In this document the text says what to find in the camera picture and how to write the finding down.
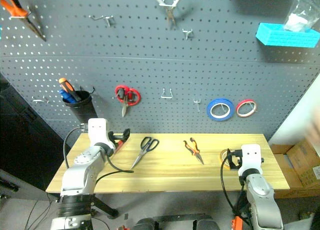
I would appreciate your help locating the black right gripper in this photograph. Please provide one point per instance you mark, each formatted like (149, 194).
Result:
(238, 156)

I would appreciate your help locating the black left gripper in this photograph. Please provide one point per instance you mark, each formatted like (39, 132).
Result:
(112, 137)

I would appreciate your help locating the yellow tape roll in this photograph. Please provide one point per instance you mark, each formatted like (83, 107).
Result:
(222, 157)

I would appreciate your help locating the orange black needle-nose pliers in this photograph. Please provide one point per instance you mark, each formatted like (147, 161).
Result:
(194, 151)

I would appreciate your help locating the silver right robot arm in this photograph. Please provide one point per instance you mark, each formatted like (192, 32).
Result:
(260, 190)

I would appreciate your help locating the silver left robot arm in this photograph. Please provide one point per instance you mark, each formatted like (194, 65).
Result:
(80, 172)

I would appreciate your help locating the black tool cup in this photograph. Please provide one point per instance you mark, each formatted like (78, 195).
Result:
(82, 109)

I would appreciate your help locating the grey pegboard wall panel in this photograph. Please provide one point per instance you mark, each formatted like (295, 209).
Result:
(150, 64)

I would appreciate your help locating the red tape roll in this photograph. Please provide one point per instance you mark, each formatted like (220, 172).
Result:
(237, 109)

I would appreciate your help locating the flat cardboard box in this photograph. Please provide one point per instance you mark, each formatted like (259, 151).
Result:
(282, 165)

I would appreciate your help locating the blue tape roll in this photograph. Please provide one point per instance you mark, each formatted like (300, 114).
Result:
(208, 111)

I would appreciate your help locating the small orange part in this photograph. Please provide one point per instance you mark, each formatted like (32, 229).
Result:
(237, 223)

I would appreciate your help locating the dark rounded shape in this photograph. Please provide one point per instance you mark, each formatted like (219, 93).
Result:
(207, 225)
(145, 224)

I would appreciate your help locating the large cardboard box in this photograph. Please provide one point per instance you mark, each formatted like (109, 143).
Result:
(305, 159)

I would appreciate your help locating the black table leg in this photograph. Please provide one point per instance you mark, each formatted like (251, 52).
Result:
(105, 207)

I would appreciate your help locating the black flat bar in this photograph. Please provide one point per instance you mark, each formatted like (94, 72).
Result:
(180, 217)

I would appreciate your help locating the blurred bystander limb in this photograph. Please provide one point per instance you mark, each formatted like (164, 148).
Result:
(314, 127)

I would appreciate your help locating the dark cabinet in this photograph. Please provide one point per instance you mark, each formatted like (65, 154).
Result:
(25, 139)

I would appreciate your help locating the grey low cabinet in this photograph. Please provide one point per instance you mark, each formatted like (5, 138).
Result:
(15, 190)

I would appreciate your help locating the cyan plastic bin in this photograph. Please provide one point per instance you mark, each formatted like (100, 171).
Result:
(287, 38)

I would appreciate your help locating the clear plastic bag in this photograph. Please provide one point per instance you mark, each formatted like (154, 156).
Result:
(296, 22)

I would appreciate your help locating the large orange long-nose pliers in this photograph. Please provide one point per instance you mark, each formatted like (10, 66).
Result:
(15, 10)

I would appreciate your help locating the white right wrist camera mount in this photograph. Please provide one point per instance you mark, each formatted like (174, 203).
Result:
(251, 157)

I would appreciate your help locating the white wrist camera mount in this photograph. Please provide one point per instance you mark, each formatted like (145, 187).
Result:
(98, 129)
(251, 157)

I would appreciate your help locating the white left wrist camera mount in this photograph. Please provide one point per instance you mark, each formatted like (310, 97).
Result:
(98, 129)

